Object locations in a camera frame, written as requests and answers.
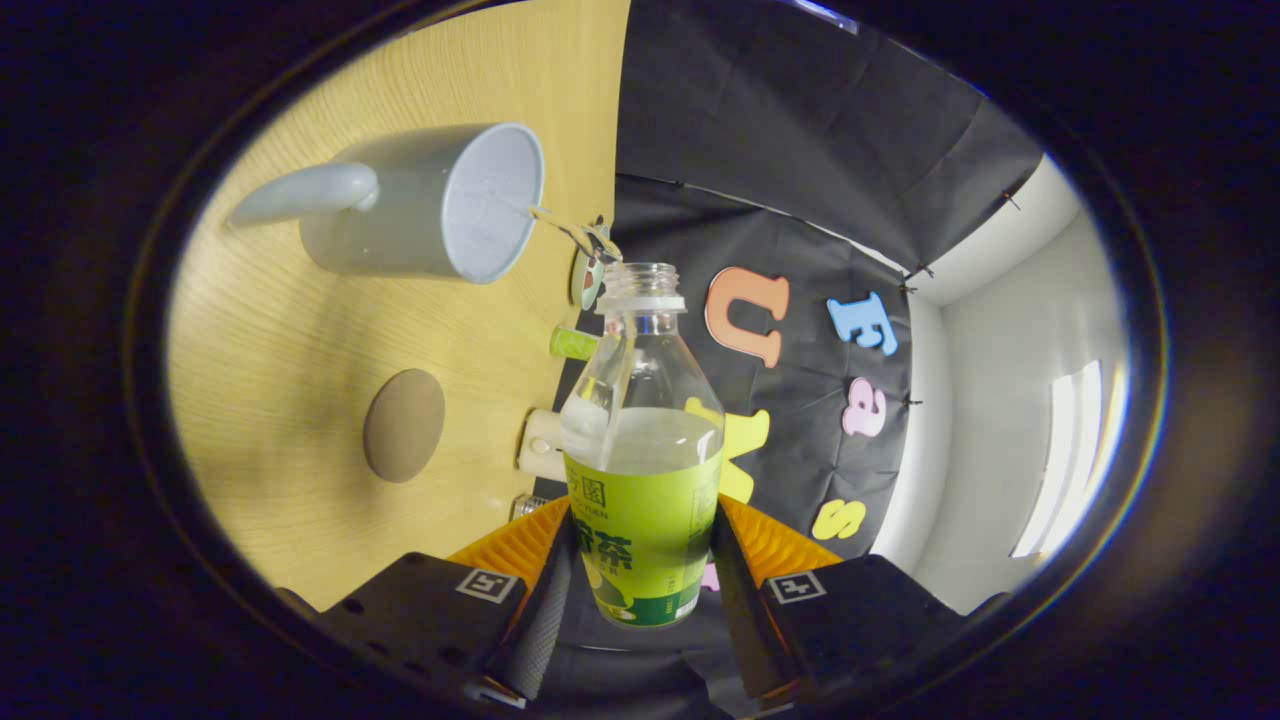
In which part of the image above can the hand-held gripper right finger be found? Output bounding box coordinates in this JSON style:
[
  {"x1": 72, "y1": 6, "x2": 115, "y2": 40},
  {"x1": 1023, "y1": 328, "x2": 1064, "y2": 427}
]
[{"x1": 712, "y1": 495, "x2": 1011, "y2": 706}]

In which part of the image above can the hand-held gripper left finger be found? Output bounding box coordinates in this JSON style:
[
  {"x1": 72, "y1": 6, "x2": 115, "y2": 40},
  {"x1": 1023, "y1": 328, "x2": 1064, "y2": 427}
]
[{"x1": 318, "y1": 497, "x2": 583, "y2": 706}]

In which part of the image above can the green label juice bottle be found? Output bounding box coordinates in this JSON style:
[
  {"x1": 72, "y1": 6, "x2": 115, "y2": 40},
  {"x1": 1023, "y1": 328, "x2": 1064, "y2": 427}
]
[{"x1": 559, "y1": 262, "x2": 726, "y2": 630}]

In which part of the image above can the round brown coaster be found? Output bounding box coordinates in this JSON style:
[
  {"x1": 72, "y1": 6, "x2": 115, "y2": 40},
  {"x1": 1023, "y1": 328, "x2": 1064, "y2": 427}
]
[{"x1": 362, "y1": 368, "x2": 447, "y2": 484}]

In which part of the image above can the pale grey cup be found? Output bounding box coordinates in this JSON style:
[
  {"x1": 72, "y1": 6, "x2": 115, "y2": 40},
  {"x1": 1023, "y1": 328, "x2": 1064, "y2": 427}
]
[{"x1": 228, "y1": 122, "x2": 546, "y2": 285}]

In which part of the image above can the small capped green bottle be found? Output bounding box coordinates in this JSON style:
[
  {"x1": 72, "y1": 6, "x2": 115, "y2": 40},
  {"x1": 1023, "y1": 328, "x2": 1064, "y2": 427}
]
[{"x1": 549, "y1": 325, "x2": 601, "y2": 361}]

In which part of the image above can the white toaster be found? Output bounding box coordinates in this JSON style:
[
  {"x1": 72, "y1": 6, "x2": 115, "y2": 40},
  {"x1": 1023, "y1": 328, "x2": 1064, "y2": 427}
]
[{"x1": 517, "y1": 408, "x2": 567, "y2": 481}]

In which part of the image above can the pale green plate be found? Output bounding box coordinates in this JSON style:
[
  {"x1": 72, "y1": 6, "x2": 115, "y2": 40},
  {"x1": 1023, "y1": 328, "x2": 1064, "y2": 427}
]
[{"x1": 570, "y1": 225, "x2": 623, "y2": 311}]

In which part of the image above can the ceiling light panel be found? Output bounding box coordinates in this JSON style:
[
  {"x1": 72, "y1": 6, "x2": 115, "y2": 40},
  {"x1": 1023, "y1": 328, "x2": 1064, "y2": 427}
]
[{"x1": 1010, "y1": 360, "x2": 1106, "y2": 559}]

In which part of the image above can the wooden table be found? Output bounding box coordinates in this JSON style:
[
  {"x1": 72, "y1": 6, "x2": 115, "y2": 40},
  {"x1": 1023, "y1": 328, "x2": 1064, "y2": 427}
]
[{"x1": 165, "y1": 0, "x2": 633, "y2": 613}]

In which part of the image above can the black backdrop cloth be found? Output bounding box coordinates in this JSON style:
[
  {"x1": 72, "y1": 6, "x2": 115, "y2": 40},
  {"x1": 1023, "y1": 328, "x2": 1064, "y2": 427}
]
[{"x1": 530, "y1": 0, "x2": 1046, "y2": 720}]

